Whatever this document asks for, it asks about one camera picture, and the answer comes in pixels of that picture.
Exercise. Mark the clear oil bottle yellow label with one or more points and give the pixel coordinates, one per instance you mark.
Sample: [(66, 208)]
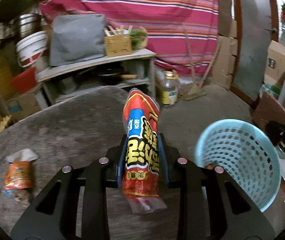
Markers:
[(169, 88)]

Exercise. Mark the grey low cabinet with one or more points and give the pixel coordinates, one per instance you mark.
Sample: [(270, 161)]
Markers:
[(135, 70)]

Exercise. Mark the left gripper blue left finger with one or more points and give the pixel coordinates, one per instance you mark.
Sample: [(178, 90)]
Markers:
[(53, 213)]

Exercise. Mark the steel pot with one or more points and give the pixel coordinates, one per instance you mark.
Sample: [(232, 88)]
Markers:
[(27, 24)]

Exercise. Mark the light blue plastic basket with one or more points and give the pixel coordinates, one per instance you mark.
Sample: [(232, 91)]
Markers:
[(246, 153)]

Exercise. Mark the orange snack packet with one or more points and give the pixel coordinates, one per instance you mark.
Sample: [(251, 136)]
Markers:
[(19, 178)]

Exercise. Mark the woven bamboo utensil box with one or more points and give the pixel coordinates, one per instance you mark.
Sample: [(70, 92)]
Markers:
[(117, 41)]

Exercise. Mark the stacked cardboard boxes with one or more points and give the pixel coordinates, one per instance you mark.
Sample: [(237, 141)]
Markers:
[(227, 45)]

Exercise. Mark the grey fabric cushion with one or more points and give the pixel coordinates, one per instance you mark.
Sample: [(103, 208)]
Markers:
[(77, 38)]

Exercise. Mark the red snack wrapper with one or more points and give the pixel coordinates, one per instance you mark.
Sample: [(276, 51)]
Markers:
[(140, 182)]

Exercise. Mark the green leafy vegetables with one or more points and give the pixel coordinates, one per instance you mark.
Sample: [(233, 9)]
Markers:
[(139, 38)]

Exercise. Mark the white plastic bucket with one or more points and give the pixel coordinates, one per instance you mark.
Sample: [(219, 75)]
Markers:
[(31, 48)]

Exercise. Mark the dark metal door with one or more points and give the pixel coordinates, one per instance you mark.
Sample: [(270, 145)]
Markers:
[(257, 26)]

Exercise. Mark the black wok wooden handle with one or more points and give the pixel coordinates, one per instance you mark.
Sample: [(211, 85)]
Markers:
[(114, 76)]

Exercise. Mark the red striped curtain cloth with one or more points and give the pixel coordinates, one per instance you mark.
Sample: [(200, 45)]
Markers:
[(182, 33)]

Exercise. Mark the red plastic basin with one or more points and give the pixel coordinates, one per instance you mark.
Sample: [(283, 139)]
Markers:
[(25, 81)]

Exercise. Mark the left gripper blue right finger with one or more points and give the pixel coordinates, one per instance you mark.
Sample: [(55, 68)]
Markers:
[(211, 204)]

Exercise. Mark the straw broom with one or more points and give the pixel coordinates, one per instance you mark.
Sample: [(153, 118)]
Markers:
[(196, 90)]

